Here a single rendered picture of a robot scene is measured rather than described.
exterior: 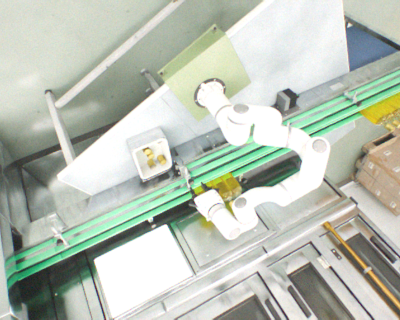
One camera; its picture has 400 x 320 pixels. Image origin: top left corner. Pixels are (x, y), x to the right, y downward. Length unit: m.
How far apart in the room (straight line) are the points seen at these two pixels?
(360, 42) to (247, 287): 1.80
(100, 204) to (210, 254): 0.61
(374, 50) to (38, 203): 2.35
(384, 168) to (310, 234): 3.58
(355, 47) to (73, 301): 2.29
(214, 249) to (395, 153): 4.19
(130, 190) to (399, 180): 4.16
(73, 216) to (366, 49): 2.10
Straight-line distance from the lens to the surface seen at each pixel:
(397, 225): 5.73
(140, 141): 1.54
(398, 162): 5.42
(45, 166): 2.34
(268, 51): 1.70
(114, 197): 1.73
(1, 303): 1.50
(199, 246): 1.71
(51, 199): 2.14
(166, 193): 1.70
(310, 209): 1.90
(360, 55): 2.49
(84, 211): 1.74
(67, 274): 1.87
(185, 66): 1.36
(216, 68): 1.43
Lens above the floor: 1.89
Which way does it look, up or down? 36 degrees down
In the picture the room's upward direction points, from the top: 145 degrees clockwise
